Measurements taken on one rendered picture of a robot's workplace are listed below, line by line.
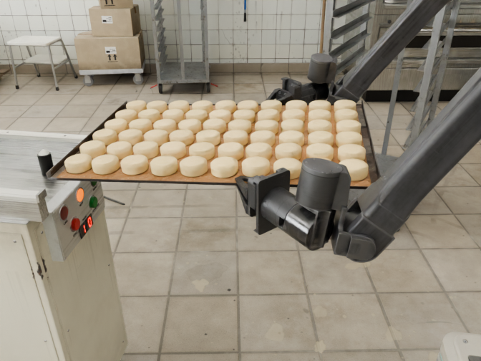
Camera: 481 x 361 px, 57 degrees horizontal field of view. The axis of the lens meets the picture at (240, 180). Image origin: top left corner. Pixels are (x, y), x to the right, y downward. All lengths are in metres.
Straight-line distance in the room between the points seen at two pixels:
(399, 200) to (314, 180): 0.12
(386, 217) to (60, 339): 0.89
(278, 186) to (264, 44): 4.30
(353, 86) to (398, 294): 1.16
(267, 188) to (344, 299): 1.37
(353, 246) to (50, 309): 0.79
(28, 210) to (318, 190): 0.64
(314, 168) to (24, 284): 0.78
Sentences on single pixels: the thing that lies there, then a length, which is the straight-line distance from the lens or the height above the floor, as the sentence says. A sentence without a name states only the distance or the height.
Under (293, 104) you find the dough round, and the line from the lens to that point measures 1.07.
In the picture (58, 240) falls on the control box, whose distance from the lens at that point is 1.11.
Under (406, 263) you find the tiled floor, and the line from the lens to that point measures 2.29.
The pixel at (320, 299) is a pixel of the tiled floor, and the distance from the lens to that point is 2.00.
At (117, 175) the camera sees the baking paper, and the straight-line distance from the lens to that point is 0.86.
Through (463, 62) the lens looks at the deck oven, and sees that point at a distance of 4.35.
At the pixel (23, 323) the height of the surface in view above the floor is 0.53.
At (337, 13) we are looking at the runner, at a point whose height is 1.05.
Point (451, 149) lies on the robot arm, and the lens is 0.64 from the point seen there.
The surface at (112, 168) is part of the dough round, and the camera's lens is 0.87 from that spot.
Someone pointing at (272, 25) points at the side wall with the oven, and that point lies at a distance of 4.94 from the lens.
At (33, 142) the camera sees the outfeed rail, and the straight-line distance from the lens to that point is 1.32.
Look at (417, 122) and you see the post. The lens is 2.14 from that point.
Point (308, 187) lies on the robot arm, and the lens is 0.62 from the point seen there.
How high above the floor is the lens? 1.38
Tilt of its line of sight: 30 degrees down
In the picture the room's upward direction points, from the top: straight up
